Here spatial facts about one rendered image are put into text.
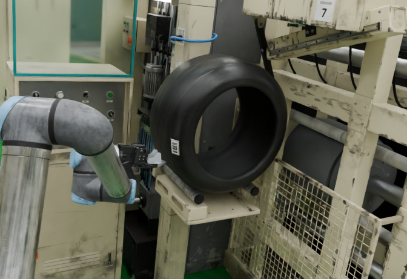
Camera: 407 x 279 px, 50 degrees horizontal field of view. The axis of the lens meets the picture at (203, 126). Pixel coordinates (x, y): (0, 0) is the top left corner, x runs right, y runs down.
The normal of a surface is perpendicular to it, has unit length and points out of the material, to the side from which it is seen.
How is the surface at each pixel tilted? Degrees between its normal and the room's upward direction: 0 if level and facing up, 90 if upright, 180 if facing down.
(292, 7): 90
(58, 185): 90
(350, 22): 90
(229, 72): 45
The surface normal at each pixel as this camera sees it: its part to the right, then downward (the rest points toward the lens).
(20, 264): 0.73, -0.06
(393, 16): 0.48, 0.00
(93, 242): 0.47, 0.30
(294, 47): -0.87, 0.04
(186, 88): -0.47, -0.46
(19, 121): -0.07, -0.14
